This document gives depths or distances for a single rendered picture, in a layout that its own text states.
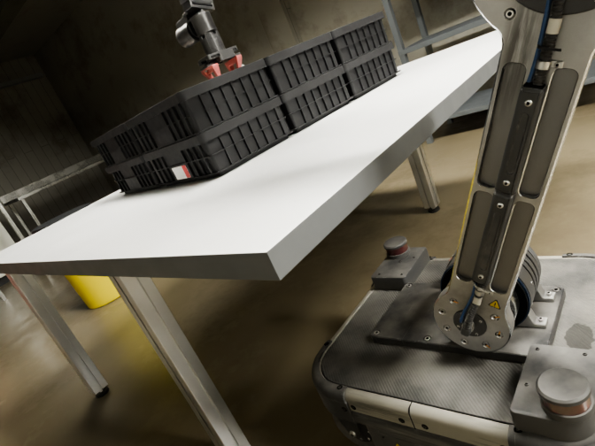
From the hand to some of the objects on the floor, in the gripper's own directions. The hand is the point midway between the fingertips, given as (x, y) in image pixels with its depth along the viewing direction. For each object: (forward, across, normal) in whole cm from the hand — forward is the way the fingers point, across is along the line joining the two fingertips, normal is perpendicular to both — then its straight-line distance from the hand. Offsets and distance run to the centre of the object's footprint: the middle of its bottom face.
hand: (230, 85), depth 122 cm
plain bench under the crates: (+89, +17, +26) cm, 95 cm away
